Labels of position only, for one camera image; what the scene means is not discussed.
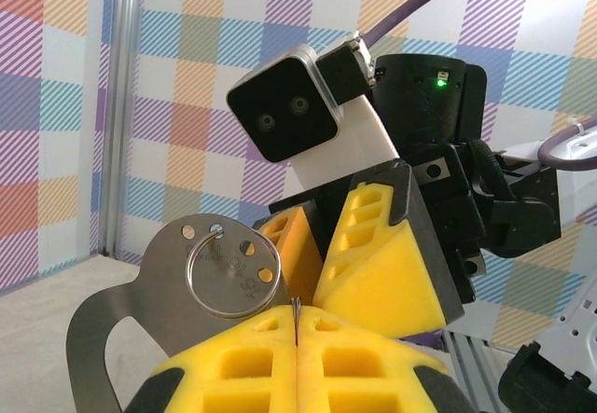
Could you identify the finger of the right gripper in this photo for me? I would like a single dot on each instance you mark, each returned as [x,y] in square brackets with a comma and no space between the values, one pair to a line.
[382,268]
[294,240]

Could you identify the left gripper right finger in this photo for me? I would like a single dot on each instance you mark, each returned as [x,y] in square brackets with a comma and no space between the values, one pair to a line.
[373,375]

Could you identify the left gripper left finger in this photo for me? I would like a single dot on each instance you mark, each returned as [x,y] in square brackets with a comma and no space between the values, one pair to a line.
[224,366]

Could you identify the steel split keyring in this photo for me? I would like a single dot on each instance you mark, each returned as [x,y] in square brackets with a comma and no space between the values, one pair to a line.
[188,271]

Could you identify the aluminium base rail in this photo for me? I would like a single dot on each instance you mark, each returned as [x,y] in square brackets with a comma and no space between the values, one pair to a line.
[476,350]

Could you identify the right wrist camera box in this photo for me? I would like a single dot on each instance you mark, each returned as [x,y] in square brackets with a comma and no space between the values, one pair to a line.
[280,114]

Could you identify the aluminium frame post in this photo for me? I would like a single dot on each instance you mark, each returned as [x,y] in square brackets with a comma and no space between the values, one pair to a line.
[122,105]

